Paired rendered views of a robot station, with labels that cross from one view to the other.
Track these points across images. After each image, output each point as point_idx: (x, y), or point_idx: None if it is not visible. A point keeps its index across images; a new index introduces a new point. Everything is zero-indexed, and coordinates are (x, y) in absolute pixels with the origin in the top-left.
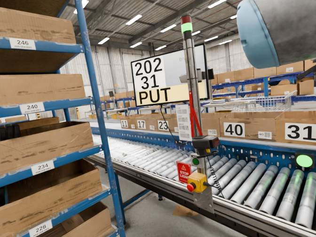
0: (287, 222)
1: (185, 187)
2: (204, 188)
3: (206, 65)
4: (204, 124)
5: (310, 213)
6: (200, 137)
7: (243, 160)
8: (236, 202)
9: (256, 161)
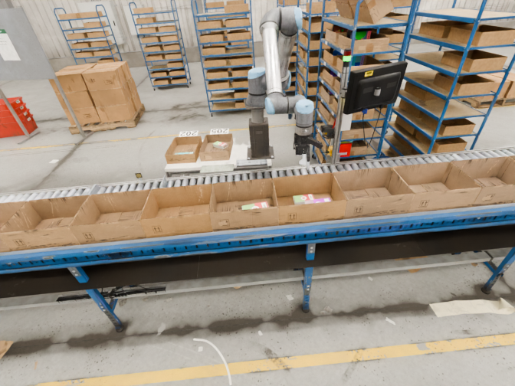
0: (293, 168)
1: (346, 161)
2: (328, 154)
3: (347, 89)
4: (410, 171)
5: (288, 175)
6: (329, 125)
7: None
8: (316, 166)
9: (364, 240)
